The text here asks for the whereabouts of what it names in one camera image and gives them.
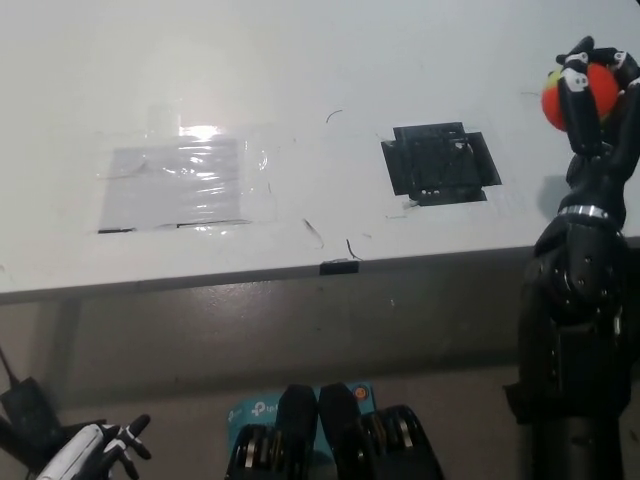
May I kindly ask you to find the teal tp-link box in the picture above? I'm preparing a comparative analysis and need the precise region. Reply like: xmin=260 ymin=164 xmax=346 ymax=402
xmin=227 ymin=381 xmax=375 ymax=456

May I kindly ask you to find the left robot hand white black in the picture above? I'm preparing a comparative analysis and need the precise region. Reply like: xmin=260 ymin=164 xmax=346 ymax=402
xmin=37 ymin=413 xmax=153 ymax=480

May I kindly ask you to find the orange and yellow tennis ball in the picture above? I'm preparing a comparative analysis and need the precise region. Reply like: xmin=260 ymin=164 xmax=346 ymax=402
xmin=541 ymin=62 xmax=622 ymax=133

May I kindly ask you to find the black adapter cable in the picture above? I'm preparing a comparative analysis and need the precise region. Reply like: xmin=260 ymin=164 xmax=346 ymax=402
xmin=0 ymin=344 xmax=16 ymax=389

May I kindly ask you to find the black tape patch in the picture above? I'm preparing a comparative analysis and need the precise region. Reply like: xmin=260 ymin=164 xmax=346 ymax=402
xmin=380 ymin=119 xmax=502 ymax=207

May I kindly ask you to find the clear plastic taped sheet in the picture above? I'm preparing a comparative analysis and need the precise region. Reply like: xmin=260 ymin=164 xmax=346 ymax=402
xmin=98 ymin=138 xmax=246 ymax=232

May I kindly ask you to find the small black tape strip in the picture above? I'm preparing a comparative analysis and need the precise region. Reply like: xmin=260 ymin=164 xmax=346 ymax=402
xmin=318 ymin=258 xmax=361 ymax=277

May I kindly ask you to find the clear plastic film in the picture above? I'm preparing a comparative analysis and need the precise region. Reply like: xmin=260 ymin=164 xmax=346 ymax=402
xmin=93 ymin=102 xmax=279 ymax=235

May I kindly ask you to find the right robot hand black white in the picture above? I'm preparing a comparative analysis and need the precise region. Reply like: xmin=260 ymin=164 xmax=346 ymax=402
xmin=555 ymin=35 xmax=640 ymax=222

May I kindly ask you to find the black power adapter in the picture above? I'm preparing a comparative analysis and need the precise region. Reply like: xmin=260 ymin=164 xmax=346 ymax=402
xmin=0 ymin=378 xmax=65 ymax=454

